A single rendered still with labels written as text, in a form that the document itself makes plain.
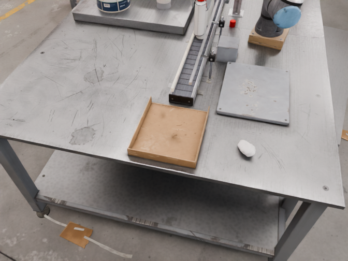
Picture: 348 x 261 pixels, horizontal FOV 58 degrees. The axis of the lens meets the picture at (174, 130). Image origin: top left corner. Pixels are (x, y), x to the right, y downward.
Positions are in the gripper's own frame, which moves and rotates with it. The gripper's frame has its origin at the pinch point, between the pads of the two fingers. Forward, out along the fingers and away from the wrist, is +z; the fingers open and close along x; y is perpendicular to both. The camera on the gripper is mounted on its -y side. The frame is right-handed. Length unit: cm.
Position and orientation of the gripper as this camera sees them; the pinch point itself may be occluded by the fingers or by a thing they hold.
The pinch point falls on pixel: (200, 6)
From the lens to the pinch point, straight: 154.2
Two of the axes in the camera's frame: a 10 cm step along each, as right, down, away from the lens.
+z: 0.0, 6.6, 7.5
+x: -9.7, -1.8, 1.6
